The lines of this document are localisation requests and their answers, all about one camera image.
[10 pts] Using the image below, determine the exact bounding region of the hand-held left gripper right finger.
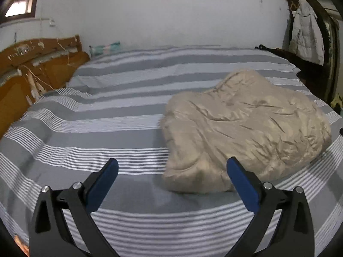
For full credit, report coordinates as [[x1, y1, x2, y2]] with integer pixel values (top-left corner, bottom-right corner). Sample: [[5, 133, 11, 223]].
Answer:
[[226, 157, 315, 257]]

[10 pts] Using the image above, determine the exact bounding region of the teal plaid pillow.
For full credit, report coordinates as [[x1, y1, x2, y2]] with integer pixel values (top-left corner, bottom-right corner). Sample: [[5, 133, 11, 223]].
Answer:
[[89, 41, 121, 57]]

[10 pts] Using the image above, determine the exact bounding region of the dark wooden wardrobe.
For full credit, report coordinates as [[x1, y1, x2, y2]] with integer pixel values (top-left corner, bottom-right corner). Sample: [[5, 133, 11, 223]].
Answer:
[[287, 0, 343, 105]]

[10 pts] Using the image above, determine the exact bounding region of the wooden headboard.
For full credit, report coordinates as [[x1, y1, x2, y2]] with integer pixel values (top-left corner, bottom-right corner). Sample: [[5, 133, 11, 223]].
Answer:
[[0, 35, 90, 140]]

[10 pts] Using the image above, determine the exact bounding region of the white cord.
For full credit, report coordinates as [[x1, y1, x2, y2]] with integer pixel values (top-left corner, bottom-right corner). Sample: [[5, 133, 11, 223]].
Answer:
[[56, 38, 73, 67]]

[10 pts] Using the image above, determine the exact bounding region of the beige quilted puffer jacket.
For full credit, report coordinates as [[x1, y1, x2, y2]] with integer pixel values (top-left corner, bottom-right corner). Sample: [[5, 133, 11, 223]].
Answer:
[[160, 69, 333, 194]]

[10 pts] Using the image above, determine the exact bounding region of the white hanging puffer coat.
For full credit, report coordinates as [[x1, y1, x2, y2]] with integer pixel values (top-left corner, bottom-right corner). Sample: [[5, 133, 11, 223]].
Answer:
[[289, 0, 325, 66]]

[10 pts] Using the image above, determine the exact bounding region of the grey white striped bed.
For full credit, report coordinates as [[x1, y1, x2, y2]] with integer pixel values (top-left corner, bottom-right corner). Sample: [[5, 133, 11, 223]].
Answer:
[[0, 45, 343, 257]]

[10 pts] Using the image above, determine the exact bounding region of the yellow green cloth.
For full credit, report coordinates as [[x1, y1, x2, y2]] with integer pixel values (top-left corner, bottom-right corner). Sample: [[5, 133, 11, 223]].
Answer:
[[331, 94, 343, 111]]

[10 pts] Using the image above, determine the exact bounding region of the dark cloth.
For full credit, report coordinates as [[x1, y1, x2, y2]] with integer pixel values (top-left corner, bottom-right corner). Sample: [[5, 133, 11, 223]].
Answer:
[[254, 44, 279, 53]]

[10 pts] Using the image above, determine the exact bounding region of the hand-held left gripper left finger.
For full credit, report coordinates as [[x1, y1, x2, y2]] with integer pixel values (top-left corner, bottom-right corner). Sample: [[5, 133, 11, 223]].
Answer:
[[29, 158, 120, 257]]

